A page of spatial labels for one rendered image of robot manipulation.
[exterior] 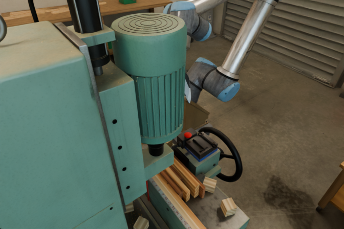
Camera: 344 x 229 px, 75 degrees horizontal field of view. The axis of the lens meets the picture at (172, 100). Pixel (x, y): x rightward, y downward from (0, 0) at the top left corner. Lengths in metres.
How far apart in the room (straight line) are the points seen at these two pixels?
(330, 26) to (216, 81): 2.43
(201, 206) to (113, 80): 0.57
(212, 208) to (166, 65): 0.56
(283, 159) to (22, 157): 2.18
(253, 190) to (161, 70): 1.69
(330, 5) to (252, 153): 2.14
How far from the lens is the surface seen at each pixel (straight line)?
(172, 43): 0.48
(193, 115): 1.51
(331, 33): 3.60
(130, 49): 0.48
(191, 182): 0.84
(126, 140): 0.57
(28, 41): 0.46
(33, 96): 0.38
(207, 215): 0.86
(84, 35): 0.45
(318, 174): 2.40
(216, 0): 1.20
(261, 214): 1.98
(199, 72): 1.44
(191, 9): 0.88
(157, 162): 0.77
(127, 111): 0.51
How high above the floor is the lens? 1.67
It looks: 36 degrees down
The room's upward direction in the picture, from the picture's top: straight up
